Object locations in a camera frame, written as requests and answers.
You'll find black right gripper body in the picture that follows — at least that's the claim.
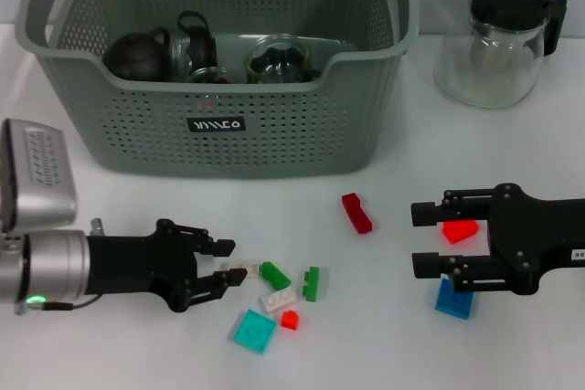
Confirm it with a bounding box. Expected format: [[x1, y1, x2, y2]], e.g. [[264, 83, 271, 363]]
[[486, 182, 585, 296]]

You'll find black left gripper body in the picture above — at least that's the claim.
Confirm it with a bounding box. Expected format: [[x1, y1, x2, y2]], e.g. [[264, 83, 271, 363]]
[[86, 218, 200, 314]]

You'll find white toy brick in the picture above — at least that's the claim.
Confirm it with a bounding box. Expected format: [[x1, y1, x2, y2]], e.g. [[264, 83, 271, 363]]
[[221, 258, 261, 279], [261, 289, 298, 316]]

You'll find glass teacup black sleeve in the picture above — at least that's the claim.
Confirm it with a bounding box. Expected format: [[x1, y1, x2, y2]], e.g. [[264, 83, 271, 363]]
[[186, 65, 235, 85], [169, 10, 219, 75], [245, 33, 322, 85]]

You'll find orange red pointed block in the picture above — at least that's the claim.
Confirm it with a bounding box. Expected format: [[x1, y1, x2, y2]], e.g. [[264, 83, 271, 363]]
[[441, 219, 481, 245]]

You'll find blue square flat block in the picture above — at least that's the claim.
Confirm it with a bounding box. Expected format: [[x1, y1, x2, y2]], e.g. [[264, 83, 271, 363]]
[[434, 279, 475, 321]]

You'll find teal square flat block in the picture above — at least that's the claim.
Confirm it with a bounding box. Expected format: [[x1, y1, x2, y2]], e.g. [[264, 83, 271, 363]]
[[232, 308, 279, 355]]

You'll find dark red long block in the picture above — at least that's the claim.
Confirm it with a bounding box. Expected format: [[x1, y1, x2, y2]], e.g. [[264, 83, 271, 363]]
[[341, 192, 374, 235]]

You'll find grey perforated storage bin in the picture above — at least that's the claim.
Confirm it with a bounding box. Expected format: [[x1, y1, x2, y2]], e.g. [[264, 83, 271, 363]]
[[15, 0, 420, 180]]

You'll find green toy brick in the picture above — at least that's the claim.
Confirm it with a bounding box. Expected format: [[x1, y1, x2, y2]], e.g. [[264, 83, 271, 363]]
[[300, 265, 321, 303], [259, 260, 293, 290]]

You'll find glass pitcher black lid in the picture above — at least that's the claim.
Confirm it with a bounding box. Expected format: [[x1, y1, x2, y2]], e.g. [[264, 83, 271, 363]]
[[432, 0, 569, 111]]

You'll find small round black teapot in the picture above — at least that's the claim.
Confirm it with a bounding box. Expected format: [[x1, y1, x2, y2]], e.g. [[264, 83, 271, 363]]
[[102, 26, 174, 83]]

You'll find grey left gripper cable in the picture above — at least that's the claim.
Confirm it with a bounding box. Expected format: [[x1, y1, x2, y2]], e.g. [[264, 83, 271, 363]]
[[43, 291, 109, 311]]

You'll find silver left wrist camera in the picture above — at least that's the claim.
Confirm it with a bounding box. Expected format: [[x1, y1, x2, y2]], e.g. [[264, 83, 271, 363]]
[[0, 118, 79, 231]]

